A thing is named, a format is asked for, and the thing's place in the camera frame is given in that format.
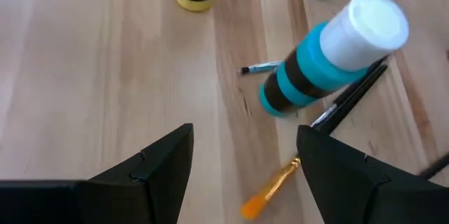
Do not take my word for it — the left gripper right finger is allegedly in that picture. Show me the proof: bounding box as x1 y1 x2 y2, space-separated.
296 124 396 224

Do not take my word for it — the blue-handled paintbrush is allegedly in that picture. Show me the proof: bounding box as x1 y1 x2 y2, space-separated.
237 60 283 76

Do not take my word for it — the black-handled paintbrush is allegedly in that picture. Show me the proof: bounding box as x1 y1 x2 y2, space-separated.
419 152 449 180

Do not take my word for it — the small teal paint bottle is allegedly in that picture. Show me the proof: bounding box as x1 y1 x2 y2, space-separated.
258 0 410 119

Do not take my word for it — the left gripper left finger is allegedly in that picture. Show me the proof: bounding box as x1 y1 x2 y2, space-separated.
86 123 195 224

